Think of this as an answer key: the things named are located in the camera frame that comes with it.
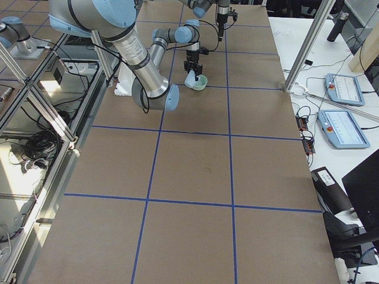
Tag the light blue plastic cup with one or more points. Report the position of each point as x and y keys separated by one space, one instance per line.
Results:
x=190 y=79

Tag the white column pedestal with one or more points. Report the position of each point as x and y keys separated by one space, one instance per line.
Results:
x=125 y=81

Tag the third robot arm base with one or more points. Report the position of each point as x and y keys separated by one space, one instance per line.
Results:
x=22 y=45

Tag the wooden board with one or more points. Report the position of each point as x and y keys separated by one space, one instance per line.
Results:
x=366 y=13

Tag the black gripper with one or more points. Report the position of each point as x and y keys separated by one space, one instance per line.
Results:
x=221 y=19
x=192 y=56

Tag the black box with label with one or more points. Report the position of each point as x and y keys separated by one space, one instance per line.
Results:
x=334 y=199

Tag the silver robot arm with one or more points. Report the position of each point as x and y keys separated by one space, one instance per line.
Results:
x=223 y=12
x=115 y=22

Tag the black cylindrical bottle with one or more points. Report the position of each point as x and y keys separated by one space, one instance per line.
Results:
x=338 y=27

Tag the small red circuit board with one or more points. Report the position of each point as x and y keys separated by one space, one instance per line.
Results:
x=302 y=123

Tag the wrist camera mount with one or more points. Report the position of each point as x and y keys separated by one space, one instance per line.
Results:
x=204 y=51
x=233 y=14

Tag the lower blue teach pendant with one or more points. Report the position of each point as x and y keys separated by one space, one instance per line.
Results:
x=341 y=129

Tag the upper blue teach pendant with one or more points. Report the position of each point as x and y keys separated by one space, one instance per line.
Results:
x=344 y=89

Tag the mint green bowl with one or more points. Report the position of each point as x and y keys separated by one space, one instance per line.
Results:
x=200 y=82

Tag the metal rod on table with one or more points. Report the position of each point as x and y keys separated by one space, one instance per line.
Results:
x=348 y=107

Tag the aluminium frame post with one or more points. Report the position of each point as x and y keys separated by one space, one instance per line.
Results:
x=313 y=32

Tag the blue teach pendant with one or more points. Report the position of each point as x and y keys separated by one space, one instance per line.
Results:
x=344 y=89
x=341 y=129

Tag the black monitor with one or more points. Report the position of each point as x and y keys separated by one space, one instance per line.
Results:
x=361 y=185

